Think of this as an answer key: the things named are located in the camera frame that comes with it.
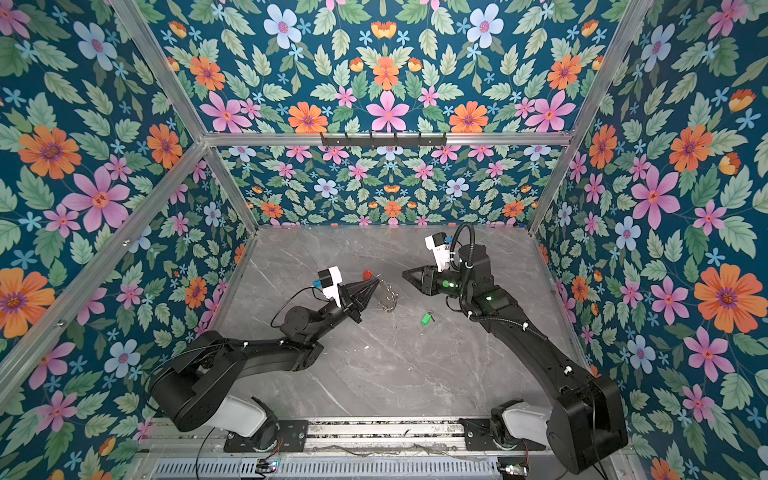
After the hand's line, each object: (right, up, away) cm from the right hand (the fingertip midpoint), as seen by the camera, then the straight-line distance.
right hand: (407, 272), depth 73 cm
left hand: (-7, -1, -5) cm, 9 cm away
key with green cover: (+7, -16, +21) cm, 28 cm away
